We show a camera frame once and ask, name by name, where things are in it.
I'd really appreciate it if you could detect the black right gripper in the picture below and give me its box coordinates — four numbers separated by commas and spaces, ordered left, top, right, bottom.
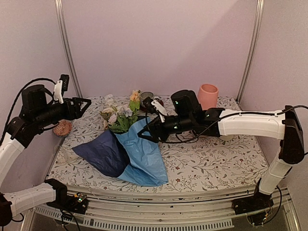
137, 115, 193, 144

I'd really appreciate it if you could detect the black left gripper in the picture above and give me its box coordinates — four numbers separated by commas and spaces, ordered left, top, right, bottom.
36, 96, 93, 128

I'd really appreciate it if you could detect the blue wrapping paper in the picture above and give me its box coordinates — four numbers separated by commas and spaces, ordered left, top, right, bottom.
72, 118, 168, 187

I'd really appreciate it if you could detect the artificial flower bouquet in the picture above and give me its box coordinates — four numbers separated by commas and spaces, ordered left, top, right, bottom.
100, 90, 141, 134

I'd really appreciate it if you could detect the cream printed ribbon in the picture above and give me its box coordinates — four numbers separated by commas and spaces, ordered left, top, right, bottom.
54, 145, 79, 165

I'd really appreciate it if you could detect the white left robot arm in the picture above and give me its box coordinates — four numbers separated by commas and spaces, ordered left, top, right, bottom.
0, 81, 91, 227

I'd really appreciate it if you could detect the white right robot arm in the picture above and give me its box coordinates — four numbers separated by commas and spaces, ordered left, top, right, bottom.
136, 131, 279, 200

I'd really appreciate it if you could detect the pink vase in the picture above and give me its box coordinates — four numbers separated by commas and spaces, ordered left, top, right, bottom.
197, 84, 218, 110

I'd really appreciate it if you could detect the dark red saucer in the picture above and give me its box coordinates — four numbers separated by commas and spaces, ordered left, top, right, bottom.
144, 98, 164, 113

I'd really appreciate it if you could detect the striped ceramic cup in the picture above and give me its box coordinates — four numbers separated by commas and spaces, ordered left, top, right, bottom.
140, 91, 155, 107

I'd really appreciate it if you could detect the floral tablecloth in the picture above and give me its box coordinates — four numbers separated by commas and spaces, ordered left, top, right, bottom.
48, 95, 268, 194

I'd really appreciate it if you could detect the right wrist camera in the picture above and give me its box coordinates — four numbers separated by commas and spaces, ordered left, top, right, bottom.
143, 97, 168, 123

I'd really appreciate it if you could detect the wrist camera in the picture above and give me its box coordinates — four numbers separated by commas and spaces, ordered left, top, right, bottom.
143, 97, 168, 123
53, 74, 69, 104

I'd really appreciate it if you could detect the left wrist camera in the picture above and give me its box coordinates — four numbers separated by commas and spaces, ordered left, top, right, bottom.
53, 74, 69, 104

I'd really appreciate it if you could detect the aluminium front rail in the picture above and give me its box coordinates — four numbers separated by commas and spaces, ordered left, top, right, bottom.
20, 185, 301, 231

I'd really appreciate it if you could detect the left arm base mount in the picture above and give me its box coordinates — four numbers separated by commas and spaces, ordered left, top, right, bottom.
46, 192, 89, 215

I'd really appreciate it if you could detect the left aluminium frame post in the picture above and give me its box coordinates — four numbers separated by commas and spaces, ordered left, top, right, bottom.
54, 0, 83, 98

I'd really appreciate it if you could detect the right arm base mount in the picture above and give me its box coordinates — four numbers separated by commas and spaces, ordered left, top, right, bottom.
231, 196, 274, 226

